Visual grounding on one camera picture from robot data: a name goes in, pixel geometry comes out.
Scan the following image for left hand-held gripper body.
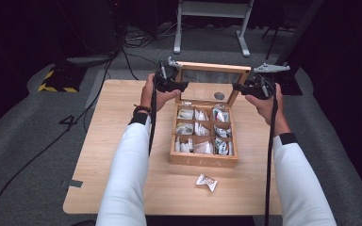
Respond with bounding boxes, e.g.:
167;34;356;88
154;56;184;94

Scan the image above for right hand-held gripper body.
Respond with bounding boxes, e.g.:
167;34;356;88
247;62;291;101

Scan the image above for wooden tea box glass lid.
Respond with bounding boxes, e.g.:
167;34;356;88
169;60;252;169

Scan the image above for white red-print tea packet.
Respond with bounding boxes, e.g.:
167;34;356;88
195;173;219;193

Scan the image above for person's left hand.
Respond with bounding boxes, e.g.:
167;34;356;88
139;73;182;114

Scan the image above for person's right hand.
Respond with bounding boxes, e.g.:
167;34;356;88
244;82;292;137

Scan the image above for black base yellow-striped edge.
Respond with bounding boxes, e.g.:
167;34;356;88
274;71;304;96
38;64;88;94

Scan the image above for black tripod legs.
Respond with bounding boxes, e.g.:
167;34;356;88
261;24;296;61

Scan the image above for group of tea bags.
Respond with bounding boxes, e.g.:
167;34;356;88
175;107;235;156

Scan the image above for grey slanted metal pole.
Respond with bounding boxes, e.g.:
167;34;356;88
274;0;326;70

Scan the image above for grey tape strip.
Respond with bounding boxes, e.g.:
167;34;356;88
60;179;85;189

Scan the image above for thin black floor cable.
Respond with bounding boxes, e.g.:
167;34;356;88
120;46;158;81

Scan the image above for dark beaded bracelet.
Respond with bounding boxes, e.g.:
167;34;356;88
132;104;153;117

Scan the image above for left hand-held gripper black cable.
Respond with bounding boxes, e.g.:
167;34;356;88
147;84;158;157

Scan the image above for hand-held gripper black cable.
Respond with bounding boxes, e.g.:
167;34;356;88
147;84;158;157
263;93;280;226

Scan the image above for bundle of floor cables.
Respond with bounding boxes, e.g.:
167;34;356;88
122;21;184;49

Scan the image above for right hand-held gripper black cable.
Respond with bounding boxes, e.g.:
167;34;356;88
263;93;280;226

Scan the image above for white metal stand frame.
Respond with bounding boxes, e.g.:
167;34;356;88
173;0;255;58

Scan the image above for long black floor cable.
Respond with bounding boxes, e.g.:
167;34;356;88
0;51;118;226

